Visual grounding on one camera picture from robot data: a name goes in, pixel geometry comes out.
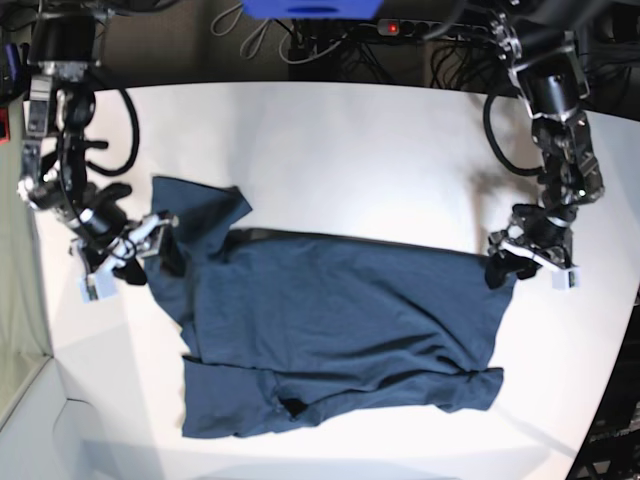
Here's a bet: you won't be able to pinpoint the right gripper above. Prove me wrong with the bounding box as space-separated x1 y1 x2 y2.
69 200 186 286

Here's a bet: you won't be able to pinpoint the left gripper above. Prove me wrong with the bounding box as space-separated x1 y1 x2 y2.
484 204 578 290

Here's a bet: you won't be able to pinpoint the dark blue t-shirt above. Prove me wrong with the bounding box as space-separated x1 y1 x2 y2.
145 176 514 439

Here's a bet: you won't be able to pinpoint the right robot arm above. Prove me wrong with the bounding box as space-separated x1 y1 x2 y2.
18 1 186 295

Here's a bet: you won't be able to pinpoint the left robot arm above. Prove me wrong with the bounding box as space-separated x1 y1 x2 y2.
483 1 605 290

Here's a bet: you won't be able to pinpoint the red black device at edge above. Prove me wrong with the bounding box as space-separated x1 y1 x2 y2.
0 107 10 145

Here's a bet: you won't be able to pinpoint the black power strip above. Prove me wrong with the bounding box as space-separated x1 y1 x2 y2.
376 18 492 42

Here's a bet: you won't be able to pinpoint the blue box overhead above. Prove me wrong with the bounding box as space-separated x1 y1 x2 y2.
242 0 383 20

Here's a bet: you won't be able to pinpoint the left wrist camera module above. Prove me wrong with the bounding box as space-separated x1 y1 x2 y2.
551 266 581 291

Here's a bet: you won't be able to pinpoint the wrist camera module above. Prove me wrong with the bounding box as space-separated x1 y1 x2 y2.
551 266 581 291
78 272 117 303

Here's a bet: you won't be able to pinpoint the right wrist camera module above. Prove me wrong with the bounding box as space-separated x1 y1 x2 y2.
78 272 117 303

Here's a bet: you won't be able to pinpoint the grey cable loops on floor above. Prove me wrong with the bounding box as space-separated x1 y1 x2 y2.
209 0 281 59

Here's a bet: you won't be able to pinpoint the blue tool handle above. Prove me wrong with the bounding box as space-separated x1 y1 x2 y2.
4 43 22 83

